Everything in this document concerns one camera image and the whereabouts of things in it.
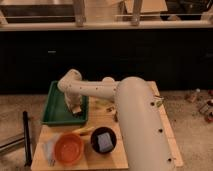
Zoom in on blue grey sponge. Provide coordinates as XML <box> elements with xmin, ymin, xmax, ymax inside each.
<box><xmin>98</xmin><ymin>133</ymin><xmax>113</xmax><ymax>153</ymax></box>

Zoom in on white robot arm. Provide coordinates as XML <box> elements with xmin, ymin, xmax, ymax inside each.
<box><xmin>57</xmin><ymin>69</ymin><xmax>176</xmax><ymax>171</ymax></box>

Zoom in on black bowl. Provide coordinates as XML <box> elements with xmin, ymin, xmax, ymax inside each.
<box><xmin>90</xmin><ymin>127</ymin><xmax>117</xmax><ymax>154</ymax></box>

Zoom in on black pole stand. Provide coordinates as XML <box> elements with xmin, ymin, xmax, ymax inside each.
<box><xmin>23</xmin><ymin>111</ymin><xmax>32</xmax><ymax>166</ymax></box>

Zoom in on orange bowl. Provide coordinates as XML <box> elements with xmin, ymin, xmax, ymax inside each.
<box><xmin>53</xmin><ymin>133</ymin><xmax>84</xmax><ymax>166</ymax></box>

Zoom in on yellow banana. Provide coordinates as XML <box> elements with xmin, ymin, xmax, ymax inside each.
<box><xmin>72</xmin><ymin>126</ymin><xmax>95</xmax><ymax>135</ymax></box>

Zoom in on green pepper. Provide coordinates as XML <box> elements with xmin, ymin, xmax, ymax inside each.
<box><xmin>156</xmin><ymin>97</ymin><xmax>164</xmax><ymax>107</ymax></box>

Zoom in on green plastic tray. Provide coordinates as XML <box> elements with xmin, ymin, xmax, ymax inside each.
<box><xmin>42</xmin><ymin>81</ymin><xmax>89</xmax><ymax>126</ymax></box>

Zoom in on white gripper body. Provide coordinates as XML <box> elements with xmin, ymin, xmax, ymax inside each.
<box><xmin>65</xmin><ymin>93</ymin><xmax>82</xmax><ymax>110</ymax></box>

